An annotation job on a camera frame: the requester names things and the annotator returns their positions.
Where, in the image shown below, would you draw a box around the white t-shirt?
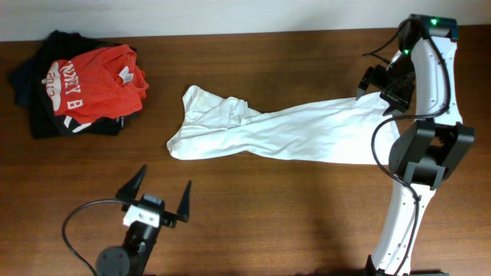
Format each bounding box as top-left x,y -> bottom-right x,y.
166,85 -> 400,165

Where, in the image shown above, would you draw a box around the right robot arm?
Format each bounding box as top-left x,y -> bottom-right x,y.
357,14 -> 475,275

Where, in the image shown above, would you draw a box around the red printed t-shirt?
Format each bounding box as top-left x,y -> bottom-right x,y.
41,44 -> 149,124

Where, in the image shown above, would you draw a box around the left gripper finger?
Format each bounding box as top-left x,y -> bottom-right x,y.
176,180 -> 192,222
116,164 -> 147,200

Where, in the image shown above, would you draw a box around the black folded clothes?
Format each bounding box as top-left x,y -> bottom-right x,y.
8,31 -> 139,139

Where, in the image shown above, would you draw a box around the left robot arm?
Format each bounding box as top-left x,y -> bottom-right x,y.
96,166 -> 192,276

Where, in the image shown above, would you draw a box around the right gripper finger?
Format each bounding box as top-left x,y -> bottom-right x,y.
356,66 -> 386,100
383,103 -> 403,116

